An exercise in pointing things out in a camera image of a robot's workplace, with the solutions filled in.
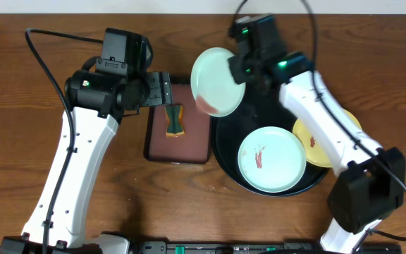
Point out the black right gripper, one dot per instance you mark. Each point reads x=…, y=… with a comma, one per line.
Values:
x=240, y=76

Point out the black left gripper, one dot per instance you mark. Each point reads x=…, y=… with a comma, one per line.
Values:
x=161, y=89

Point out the mint plate with smear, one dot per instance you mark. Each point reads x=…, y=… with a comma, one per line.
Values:
x=213, y=87

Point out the green and orange sponge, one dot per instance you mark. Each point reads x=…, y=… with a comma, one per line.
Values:
x=174, y=123

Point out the yellow plate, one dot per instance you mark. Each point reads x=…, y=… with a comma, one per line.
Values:
x=315, y=153

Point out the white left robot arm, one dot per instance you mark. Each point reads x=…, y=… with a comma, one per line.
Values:
x=98, y=102

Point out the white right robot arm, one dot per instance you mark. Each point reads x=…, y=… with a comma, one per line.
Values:
x=370, y=180

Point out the black round tray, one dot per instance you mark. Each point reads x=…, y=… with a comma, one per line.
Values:
x=257, y=109

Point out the brown rectangular tray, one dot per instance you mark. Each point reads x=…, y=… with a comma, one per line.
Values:
x=192, y=147

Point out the mint plate near front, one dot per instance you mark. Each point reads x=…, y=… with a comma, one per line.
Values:
x=271, y=159

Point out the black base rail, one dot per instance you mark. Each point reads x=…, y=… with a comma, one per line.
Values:
x=160, y=247

